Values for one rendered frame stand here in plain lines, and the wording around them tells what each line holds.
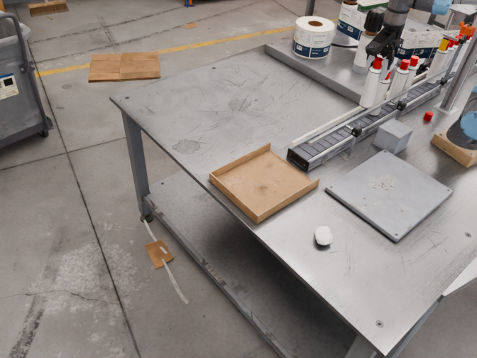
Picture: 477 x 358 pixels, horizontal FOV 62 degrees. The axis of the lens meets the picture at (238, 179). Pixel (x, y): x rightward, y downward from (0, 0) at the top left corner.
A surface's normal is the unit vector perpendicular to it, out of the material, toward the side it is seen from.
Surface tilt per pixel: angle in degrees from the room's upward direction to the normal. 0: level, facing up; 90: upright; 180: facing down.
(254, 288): 1
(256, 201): 0
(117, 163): 0
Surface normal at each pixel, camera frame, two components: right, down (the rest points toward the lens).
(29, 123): 0.73, 0.53
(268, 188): 0.05, -0.73
